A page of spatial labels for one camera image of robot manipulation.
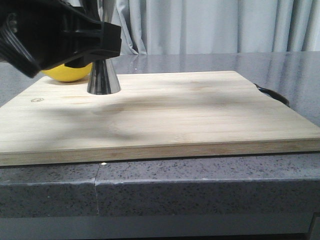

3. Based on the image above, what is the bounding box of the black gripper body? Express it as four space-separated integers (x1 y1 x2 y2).
0 0 122 78

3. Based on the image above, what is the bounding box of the steel double jigger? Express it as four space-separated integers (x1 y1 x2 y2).
83 0 121 95

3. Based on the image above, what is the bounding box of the yellow lemon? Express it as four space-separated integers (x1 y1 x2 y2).
41 63 93 83

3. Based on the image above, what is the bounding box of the grey curtain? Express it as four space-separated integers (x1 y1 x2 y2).
111 0 320 55

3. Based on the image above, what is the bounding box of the wooden cutting board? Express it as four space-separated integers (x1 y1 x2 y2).
0 71 320 166

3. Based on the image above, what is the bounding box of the black cutting board handle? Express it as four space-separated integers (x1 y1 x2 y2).
254 84 290 107

